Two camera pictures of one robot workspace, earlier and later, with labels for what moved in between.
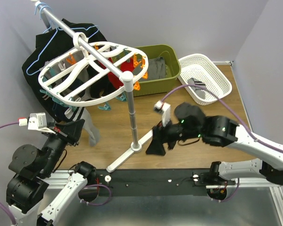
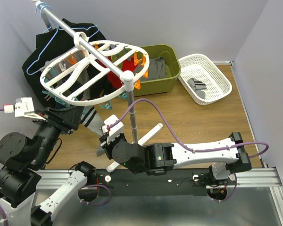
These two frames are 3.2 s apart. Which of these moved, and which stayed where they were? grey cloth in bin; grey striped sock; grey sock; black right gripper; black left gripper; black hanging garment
Moved: grey striped sock; black right gripper; black left gripper
Stayed: black hanging garment; grey sock; grey cloth in bin
